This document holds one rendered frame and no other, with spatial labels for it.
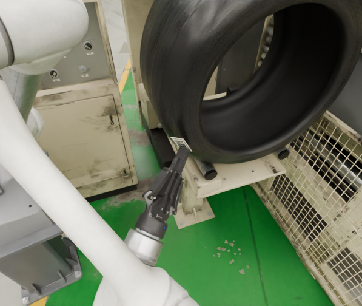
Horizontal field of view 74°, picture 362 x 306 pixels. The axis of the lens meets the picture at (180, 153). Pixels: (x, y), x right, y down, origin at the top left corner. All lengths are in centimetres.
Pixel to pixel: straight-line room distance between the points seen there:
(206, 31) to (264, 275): 142
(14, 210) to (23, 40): 67
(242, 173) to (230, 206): 89
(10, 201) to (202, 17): 89
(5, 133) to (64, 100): 86
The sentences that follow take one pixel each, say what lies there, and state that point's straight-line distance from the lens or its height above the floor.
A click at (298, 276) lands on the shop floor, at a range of 172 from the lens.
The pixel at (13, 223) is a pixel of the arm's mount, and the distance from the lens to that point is 104.
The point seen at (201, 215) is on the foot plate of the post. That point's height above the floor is 1.
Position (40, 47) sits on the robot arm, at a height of 133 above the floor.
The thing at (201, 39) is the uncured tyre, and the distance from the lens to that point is 50.
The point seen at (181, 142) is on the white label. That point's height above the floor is 107.
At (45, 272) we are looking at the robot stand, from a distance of 158.
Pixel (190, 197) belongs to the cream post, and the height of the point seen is 23.
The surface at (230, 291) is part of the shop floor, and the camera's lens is 158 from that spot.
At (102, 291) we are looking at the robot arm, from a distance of 60.
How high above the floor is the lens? 150
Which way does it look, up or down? 45 degrees down
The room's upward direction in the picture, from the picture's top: straight up
